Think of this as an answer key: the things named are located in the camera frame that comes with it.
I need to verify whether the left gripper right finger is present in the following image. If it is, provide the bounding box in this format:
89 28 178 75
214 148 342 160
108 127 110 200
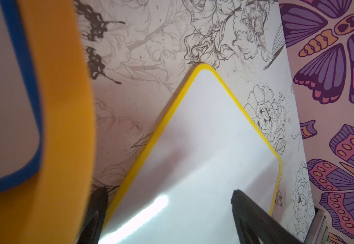
231 190 300 244

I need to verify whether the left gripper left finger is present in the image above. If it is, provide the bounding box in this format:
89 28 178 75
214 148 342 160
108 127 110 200
77 187 108 244

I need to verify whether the yellow plastic storage box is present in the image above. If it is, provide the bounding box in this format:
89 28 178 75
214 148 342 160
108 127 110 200
0 1 95 244

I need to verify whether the yellow-framed whiteboard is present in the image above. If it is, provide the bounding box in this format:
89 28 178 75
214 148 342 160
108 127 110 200
99 64 281 244

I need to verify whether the blue-framed whiteboard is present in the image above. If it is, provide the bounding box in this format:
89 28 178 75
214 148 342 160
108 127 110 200
0 1 43 193

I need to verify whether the aluminium frame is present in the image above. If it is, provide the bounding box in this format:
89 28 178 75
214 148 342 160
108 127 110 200
304 208 329 244

